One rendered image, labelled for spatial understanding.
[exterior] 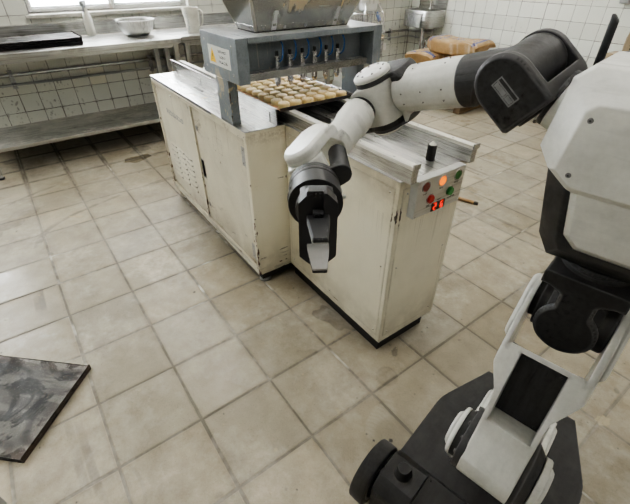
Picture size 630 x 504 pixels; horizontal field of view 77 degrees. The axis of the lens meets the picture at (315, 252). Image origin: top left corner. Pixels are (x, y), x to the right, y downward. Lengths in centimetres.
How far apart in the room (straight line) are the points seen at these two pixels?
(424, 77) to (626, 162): 36
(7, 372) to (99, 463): 65
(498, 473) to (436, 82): 76
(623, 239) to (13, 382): 205
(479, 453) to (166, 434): 113
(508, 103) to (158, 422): 152
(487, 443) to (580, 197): 51
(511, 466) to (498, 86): 69
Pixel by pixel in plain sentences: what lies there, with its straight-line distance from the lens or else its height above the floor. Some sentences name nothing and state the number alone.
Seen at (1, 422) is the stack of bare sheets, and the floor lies 2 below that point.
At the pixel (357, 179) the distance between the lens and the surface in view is 144.
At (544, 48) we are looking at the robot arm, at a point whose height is 129.
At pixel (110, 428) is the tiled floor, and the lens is 178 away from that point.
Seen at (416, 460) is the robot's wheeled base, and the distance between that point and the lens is 140.
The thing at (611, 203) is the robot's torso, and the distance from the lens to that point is 69.
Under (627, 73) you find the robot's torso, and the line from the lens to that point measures 68.
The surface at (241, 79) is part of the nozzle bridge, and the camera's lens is 165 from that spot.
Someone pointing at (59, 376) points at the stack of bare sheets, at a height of 2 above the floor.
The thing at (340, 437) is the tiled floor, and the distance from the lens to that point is 159.
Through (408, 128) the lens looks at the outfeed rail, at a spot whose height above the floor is 88.
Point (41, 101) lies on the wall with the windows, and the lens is 464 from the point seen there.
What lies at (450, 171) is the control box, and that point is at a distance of 142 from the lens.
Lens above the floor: 140
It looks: 36 degrees down
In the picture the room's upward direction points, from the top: straight up
